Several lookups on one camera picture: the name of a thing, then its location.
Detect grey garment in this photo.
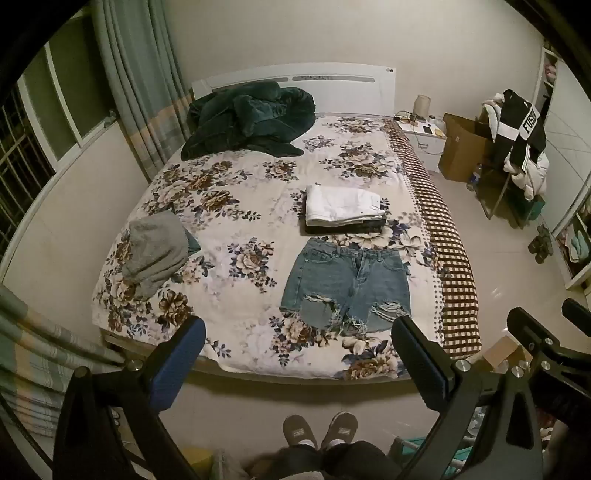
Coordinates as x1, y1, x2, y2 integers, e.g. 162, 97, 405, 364
121, 212, 190, 300

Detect folded dark pants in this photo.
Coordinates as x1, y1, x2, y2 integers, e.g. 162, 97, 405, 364
304, 213, 387, 237

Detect dark chair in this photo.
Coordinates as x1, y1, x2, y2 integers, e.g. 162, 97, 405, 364
475, 105, 546, 228

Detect white nightstand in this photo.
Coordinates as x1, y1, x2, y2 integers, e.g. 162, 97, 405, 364
395, 117, 448, 174

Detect bed with floral sheet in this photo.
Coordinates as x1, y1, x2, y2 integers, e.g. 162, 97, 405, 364
92, 114, 446, 381

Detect dark green blanket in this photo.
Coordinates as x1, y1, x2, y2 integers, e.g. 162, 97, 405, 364
181, 83, 318, 161

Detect blue denim shorts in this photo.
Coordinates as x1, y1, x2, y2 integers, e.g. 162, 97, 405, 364
279, 237, 413, 335

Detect brown checkered blanket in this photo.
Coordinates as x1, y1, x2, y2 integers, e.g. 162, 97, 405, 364
383, 117, 483, 361

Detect folded white pants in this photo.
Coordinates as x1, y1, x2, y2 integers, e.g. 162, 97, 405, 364
305, 183, 387, 223

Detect striped green curtain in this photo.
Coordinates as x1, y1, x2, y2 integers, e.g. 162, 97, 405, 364
0, 281, 126, 439
91, 0, 195, 182

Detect person's slipper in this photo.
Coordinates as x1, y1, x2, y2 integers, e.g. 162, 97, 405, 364
282, 414, 319, 449
320, 411, 359, 450

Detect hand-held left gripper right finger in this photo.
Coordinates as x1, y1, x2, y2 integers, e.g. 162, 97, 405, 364
390, 315, 542, 480

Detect large cardboard box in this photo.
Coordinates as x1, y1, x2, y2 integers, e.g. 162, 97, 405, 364
437, 113, 498, 184

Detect person's right slipper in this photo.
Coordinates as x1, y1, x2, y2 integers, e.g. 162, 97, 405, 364
320, 411, 359, 450

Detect window with bars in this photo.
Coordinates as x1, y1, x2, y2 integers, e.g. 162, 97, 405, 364
0, 18, 118, 247

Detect person's legs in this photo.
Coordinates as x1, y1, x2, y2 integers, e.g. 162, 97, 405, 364
247, 440, 400, 480

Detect person's left slipper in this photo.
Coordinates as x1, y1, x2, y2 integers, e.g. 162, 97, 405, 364
282, 414, 319, 449

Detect small cardboard box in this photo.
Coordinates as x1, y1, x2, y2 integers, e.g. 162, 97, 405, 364
481, 333, 533, 373

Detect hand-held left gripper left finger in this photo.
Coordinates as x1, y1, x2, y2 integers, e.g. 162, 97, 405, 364
53, 315, 207, 480

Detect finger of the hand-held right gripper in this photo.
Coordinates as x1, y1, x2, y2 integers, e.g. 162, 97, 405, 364
506, 306, 591, 376
561, 298, 591, 328

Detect white puffy jacket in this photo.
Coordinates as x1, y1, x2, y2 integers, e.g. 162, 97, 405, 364
502, 147, 551, 200

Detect white bed headboard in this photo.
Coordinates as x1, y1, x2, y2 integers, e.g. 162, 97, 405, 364
191, 64, 398, 117

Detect pair of dark slippers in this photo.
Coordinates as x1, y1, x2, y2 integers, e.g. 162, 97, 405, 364
527, 224, 554, 264

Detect white wardrobe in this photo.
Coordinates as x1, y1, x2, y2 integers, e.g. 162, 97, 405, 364
537, 41, 591, 292

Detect black and white jacket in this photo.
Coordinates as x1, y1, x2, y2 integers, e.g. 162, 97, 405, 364
488, 89, 548, 154

